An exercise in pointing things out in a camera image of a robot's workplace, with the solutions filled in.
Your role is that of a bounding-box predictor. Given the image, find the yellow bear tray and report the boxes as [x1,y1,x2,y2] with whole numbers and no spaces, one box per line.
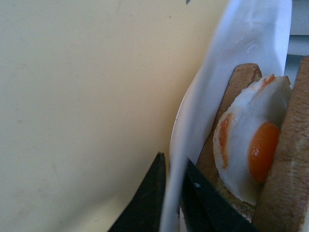
[0,0,227,232]

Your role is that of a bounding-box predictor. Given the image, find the fried egg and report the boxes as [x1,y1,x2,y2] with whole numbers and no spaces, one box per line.
[213,74,292,205]

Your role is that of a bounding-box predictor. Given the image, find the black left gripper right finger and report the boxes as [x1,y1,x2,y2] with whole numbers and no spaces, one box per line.
[181,160,258,232]

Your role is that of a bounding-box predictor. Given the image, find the white round plate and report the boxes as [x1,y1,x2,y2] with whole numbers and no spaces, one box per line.
[159,0,292,232]

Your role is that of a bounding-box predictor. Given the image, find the bread slice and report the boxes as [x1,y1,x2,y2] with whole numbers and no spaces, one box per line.
[195,63,263,222]
[252,57,309,232]

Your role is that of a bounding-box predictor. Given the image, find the grey curtain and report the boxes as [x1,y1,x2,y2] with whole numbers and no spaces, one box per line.
[284,0,309,87]

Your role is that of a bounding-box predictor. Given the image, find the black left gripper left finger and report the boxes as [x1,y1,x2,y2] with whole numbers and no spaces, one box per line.
[109,152,166,232]

